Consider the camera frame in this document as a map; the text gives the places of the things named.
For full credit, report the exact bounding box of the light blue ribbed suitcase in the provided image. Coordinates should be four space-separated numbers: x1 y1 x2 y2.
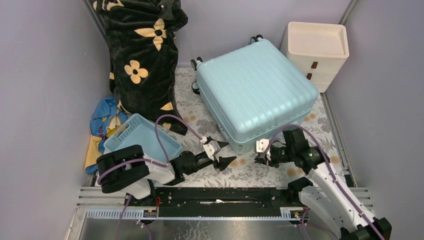
190 35 319 154

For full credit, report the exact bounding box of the black floral plush blanket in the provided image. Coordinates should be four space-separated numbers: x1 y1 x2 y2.
92 0 188 135

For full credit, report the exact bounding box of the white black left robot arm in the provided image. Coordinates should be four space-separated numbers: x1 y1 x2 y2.
96 140 236 206

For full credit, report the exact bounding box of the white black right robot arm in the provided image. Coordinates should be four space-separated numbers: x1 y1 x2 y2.
255 124 392 240

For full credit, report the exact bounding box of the floral patterned floor mat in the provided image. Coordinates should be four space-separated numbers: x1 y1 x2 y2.
174 68 344 188

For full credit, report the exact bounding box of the light blue perforated plastic basket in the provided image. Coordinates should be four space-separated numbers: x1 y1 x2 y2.
104 113 183 163

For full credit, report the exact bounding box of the white three-drawer storage cabinet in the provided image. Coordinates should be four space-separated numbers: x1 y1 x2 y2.
280 21 350 93

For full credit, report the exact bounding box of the blue yellow cloth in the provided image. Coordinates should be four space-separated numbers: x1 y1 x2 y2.
84 96 129 175

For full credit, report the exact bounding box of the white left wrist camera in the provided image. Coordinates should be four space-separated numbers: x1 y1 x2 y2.
200 136 221 161

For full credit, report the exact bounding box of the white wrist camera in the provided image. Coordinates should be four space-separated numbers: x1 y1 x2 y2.
255 138 270 154
200 136 221 161

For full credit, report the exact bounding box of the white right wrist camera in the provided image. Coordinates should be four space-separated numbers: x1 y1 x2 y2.
255 138 270 154

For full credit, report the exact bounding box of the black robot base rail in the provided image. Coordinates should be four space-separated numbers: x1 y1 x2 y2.
125 177 313 223

